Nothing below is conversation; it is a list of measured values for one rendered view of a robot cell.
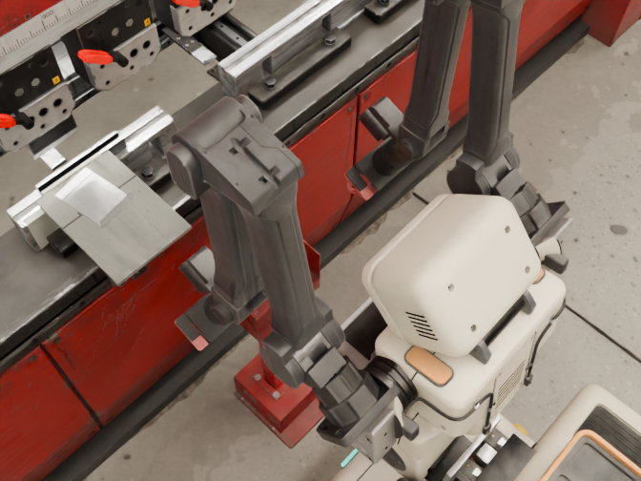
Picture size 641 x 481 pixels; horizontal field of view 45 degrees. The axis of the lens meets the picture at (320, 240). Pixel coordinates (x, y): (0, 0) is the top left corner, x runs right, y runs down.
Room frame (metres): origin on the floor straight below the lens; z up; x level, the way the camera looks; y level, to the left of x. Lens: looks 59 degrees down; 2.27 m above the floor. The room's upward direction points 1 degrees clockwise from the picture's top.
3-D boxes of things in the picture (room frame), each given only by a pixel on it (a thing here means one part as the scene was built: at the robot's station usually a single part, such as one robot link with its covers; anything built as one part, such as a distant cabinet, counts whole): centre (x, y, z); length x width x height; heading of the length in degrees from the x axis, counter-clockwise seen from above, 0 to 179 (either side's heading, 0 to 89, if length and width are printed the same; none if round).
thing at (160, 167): (0.92, 0.44, 0.89); 0.30 x 0.05 x 0.03; 136
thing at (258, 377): (0.83, 0.13, 0.13); 0.10 x 0.10 x 0.01; 47
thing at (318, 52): (1.32, 0.05, 0.89); 0.30 x 0.05 x 0.03; 136
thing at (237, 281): (0.54, 0.12, 1.40); 0.11 x 0.06 x 0.43; 137
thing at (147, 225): (0.83, 0.41, 1.00); 0.26 x 0.18 x 0.01; 46
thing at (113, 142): (0.95, 0.49, 0.99); 0.20 x 0.03 x 0.03; 136
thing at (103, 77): (1.05, 0.39, 1.26); 0.15 x 0.09 x 0.17; 136
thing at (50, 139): (0.93, 0.51, 1.13); 0.10 x 0.02 x 0.10; 136
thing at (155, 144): (0.97, 0.48, 0.92); 0.39 x 0.06 x 0.10; 136
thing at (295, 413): (0.81, 0.10, 0.06); 0.25 x 0.20 x 0.12; 47
